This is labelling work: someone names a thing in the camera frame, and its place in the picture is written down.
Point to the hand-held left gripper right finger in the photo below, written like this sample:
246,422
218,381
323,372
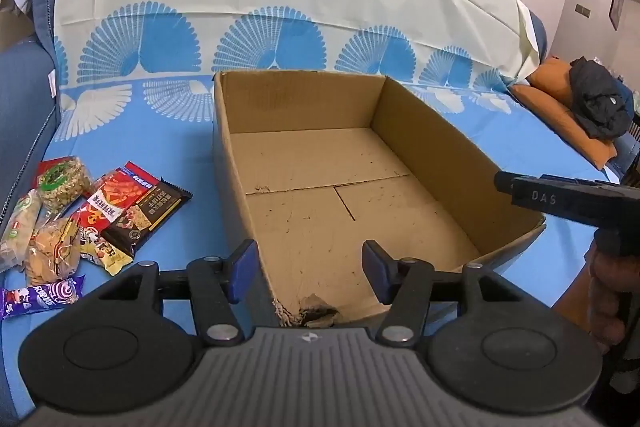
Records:
375,268

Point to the person's right hand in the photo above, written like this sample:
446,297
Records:
607,302

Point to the clear biscuit packet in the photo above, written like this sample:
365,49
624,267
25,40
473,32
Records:
50,252

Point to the dark brown bar packet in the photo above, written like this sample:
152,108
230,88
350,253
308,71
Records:
145,217

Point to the orange pillow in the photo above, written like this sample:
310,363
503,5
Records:
550,107

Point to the pale green long packet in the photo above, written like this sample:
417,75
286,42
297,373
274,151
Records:
20,227

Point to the cardboard box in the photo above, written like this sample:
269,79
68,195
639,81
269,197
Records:
350,187

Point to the wall picture frame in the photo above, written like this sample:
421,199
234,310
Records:
616,4

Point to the green puffed rice cake packet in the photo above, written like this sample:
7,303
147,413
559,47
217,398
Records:
62,184

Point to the dark red square packet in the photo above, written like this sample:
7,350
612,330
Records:
43,170

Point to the dark jacket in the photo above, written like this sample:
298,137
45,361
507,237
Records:
597,102

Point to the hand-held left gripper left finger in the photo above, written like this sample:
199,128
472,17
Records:
242,268

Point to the red spicy strip packet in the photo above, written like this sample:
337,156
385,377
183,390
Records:
125,192

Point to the blue sofa armrest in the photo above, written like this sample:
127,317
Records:
25,117

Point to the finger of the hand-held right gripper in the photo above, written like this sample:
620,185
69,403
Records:
504,183

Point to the purple snack packet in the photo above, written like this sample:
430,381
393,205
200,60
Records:
45,298

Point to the yellow white snack packet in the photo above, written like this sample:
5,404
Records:
107,258

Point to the wall light switch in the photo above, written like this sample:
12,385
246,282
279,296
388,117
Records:
582,10

